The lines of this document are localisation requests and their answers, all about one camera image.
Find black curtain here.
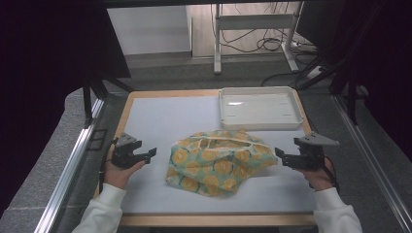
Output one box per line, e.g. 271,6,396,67
295,0,412,162
0,0,132,217

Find black metal frame strut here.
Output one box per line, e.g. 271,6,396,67
82,75,134,129

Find person's right hand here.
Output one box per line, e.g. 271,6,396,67
294,157,338,192

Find orange slice print cloth bag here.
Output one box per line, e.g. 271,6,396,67
165,128,279,198

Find white plastic tray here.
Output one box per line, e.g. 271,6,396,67
219,85,305,131

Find black floor cables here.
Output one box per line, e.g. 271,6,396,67
210,2,320,87

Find white table mat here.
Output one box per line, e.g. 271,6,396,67
120,95,317,215

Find person's left hand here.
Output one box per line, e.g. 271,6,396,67
103,150,147,190

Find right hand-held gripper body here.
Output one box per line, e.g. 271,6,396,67
292,131,341,172

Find white metal desk frame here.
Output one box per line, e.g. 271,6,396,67
213,2,305,75

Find aluminium rail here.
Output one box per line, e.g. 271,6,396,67
34,98,107,233
332,94,412,233

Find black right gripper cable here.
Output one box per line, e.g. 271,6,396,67
309,155,340,192

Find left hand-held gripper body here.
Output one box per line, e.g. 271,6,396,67
111,131,146,170

